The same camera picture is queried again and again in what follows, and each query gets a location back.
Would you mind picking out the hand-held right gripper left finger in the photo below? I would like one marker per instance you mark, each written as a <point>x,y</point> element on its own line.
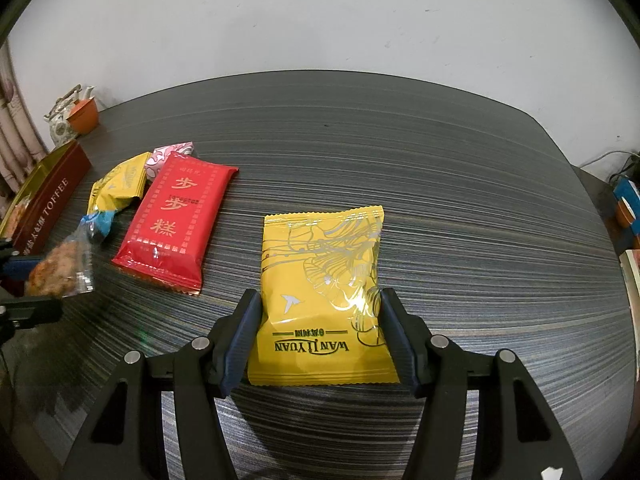
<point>242,345</point>

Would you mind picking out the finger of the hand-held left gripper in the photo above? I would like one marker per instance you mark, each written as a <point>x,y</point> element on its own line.
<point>30,312</point>
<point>17,266</point>

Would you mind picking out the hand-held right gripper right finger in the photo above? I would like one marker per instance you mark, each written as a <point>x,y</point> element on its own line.
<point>400,340</point>

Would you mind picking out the clear packet of orange nuts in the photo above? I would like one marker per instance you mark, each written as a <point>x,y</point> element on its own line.
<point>55,267</point>

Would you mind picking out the clear brown snack packet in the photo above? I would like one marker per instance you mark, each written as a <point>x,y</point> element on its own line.
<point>15,217</point>

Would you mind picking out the red tin box gold inside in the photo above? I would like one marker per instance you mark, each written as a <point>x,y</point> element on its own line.
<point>50,195</point>

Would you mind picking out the blue candy packet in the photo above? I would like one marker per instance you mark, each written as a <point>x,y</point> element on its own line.
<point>104,222</point>

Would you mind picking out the large yellow snack packet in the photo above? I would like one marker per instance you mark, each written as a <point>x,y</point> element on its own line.
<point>320,280</point>

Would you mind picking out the small yellow snack packet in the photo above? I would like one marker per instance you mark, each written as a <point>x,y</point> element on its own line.
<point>120,180</point>

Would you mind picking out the red snack packet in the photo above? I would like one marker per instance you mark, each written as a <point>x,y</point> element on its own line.
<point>170,220</point>

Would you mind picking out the pink candy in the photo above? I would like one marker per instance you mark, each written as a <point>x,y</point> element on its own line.
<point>160,156</point>

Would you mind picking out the patterned curtain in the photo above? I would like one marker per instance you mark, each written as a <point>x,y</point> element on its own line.
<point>15,135</point>

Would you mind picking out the floral ceramic teapot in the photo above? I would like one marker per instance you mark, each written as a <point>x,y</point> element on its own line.
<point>60,130</point>

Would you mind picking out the orange tea cup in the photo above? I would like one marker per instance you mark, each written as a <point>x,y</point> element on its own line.
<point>84,117</point>

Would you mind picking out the book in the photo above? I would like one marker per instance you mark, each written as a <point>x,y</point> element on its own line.
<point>632,275</point>

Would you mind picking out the blue box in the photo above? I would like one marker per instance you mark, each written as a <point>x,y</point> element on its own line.
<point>627,195</point>

